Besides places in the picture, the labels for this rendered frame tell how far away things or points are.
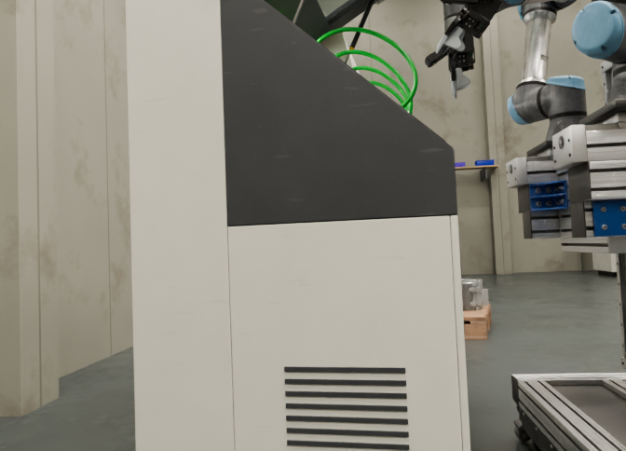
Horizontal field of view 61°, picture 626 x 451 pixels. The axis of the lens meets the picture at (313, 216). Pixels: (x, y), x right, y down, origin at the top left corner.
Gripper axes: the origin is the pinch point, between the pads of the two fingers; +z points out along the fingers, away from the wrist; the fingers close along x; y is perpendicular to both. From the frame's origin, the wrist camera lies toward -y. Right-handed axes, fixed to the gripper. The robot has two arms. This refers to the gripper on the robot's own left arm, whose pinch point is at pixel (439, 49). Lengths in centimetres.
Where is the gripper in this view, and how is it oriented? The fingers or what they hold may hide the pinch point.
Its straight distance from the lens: 171.8
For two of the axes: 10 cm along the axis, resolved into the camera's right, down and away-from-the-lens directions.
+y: 7.5, 6.3, -2.0
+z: -5.3, 7.5, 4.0
